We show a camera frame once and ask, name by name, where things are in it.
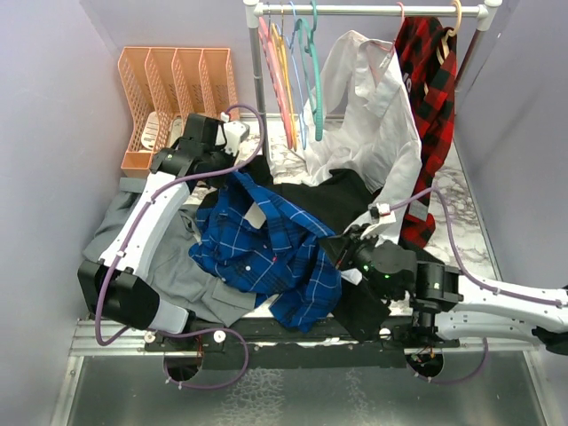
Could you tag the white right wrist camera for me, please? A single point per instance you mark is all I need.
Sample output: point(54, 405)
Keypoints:
point(377, 220)

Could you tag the pink hanger under white shirt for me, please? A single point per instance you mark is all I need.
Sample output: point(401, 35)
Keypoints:
point(379, 55)

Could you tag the light blue hanger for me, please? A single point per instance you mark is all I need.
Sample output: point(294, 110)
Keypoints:
point(299, 98)

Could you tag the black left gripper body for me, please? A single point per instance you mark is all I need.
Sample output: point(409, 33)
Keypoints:
point(219, 160)

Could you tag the peach plastic file organizer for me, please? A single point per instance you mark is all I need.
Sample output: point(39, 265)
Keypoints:
point(172, 82)

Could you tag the cream hanger under plaid shirt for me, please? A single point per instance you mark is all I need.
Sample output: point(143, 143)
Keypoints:
point(443, 49)

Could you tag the white shirt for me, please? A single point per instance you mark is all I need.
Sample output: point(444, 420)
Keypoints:
point(377, 139)

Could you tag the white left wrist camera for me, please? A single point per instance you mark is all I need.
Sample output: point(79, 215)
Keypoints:
point(231, 134)

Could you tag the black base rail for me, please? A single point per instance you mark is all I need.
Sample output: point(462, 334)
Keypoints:
point(327, 345)

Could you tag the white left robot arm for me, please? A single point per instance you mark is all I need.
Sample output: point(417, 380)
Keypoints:
point(116, 285)

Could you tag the blue plaid shirt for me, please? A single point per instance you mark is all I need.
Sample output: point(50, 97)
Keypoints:
point(258, 242)

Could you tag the red black plaid shirt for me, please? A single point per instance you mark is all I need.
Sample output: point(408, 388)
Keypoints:
point(430, 89)

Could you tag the teal hanger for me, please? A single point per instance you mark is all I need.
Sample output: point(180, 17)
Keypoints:
point(308, 50)

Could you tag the grey shirt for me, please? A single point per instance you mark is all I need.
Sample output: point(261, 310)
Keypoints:
point(172, 273)

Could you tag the yellow hanger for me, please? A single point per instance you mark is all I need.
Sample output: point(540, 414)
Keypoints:
point(285, 94)

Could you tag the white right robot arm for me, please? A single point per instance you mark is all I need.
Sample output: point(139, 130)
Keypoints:
point(424, 302)

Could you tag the white oval packaged card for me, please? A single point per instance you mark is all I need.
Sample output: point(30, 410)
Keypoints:
point(150, 132)

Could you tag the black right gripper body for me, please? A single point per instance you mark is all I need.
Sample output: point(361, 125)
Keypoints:
point(359, 251)

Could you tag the metal clothes rack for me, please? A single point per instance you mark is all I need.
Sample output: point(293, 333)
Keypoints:
point(484, 13)

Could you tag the black garment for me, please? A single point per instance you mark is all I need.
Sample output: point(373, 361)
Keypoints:
point(309, 198)

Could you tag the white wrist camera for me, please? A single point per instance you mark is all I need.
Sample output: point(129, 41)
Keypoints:
point(377, 220)
point(231, 134)

